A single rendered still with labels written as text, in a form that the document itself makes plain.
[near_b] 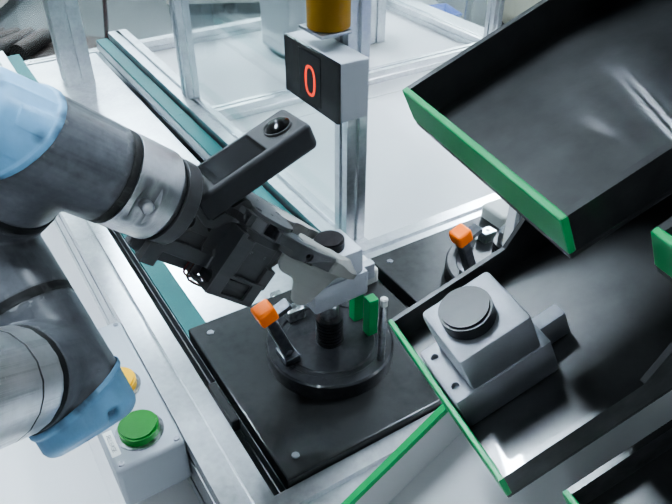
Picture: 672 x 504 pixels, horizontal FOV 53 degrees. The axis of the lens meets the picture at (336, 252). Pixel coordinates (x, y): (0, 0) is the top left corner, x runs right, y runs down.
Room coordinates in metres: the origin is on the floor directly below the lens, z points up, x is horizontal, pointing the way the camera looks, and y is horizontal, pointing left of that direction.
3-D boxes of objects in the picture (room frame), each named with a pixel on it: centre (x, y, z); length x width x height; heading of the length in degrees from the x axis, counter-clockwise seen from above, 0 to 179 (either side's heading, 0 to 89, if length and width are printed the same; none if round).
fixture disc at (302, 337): (0.54, 0.01, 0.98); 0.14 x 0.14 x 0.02
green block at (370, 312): (0.55, -0.04, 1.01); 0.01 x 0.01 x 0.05; 32
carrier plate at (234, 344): (0.54, 0.01, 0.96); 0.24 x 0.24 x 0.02; 32
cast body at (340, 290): (0.54, 0.00, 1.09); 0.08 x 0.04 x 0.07; 122
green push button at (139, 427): (0.43, 0.20, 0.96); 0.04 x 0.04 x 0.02
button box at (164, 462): (0.49, 0.23, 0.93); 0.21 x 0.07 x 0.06; 32
